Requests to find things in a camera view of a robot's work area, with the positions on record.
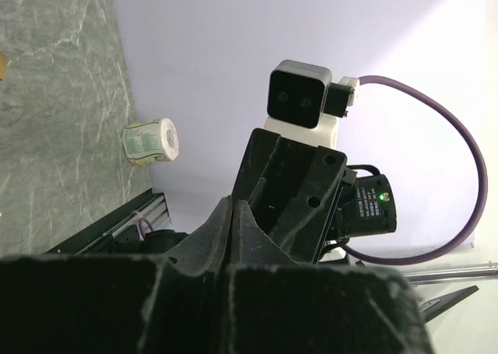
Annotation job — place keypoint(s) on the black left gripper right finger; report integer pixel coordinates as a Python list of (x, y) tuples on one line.
[(276, 306)]

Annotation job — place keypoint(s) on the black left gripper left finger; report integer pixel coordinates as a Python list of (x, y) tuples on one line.
[(120, 303)]

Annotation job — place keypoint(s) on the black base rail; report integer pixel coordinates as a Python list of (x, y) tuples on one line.
[(140, 226)]

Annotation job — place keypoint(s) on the white tape roll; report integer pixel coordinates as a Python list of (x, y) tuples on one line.
[(150, 142)]

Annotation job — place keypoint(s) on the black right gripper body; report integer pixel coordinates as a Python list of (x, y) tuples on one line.
[(365, 208)]

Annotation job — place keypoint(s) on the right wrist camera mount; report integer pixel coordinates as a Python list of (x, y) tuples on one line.
[(305, 105)]

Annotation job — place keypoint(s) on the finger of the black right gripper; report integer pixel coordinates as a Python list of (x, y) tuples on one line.
[(284, 199)]

